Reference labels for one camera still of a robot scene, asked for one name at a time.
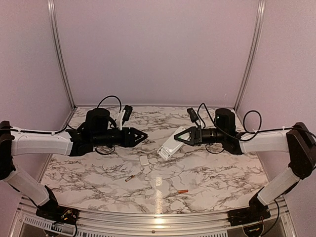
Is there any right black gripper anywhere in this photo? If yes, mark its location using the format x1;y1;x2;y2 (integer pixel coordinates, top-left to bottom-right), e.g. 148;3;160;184
174;125;226;146

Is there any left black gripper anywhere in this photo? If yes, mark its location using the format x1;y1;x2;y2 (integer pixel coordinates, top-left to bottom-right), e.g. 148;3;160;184
92;126;148;147

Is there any white remote control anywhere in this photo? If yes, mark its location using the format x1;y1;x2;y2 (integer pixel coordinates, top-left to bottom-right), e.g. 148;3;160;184
157;126;185;161

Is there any white battery cover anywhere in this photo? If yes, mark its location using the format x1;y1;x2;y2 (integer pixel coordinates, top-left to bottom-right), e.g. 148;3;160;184
139;156;149;166

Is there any gold AAA battery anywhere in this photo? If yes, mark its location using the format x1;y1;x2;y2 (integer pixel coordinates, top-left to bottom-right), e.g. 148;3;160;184
125;175;135;182

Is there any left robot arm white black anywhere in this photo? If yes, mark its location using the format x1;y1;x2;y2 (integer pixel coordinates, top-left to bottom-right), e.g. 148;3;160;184
0;106;148;220

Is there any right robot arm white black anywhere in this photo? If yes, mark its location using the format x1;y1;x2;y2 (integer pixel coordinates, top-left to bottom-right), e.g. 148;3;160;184
174;108;316;221

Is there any orange AAA battery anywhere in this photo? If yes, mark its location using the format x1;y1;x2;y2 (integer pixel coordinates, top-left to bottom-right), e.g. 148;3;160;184
177;190;188;194

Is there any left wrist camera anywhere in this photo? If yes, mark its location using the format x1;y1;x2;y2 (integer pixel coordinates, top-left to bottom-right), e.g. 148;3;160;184
122;105;133;121

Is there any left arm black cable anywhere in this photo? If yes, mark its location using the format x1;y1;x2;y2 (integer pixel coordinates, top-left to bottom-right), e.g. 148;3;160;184
46;95;123;155

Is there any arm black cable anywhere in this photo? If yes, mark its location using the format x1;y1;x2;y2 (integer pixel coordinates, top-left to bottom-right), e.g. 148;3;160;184
198;103;297;155
46;95;123;155

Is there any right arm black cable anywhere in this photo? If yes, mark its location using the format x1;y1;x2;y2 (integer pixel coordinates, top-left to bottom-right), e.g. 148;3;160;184
198;103;297;155

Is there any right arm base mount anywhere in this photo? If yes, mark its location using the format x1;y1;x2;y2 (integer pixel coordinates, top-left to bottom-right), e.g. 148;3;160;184
228;190;271;226

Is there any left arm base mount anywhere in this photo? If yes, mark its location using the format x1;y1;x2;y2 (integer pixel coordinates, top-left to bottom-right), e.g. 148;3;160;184
36;185;79;225

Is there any front aluminium frame rail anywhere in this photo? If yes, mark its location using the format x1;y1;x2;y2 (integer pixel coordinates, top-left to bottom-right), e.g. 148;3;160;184
9;197;297;237

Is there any right aluminium frame post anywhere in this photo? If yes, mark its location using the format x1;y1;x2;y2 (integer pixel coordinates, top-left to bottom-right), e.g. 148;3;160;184
234;0;266;112

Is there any aluminium frame post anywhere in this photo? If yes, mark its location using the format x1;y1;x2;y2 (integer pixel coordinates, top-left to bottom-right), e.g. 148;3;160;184
47;0;76;110
234;0;266;112

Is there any left aluminium frame post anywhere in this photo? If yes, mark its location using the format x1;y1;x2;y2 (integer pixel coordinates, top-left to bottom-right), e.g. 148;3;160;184
47;0;76;110

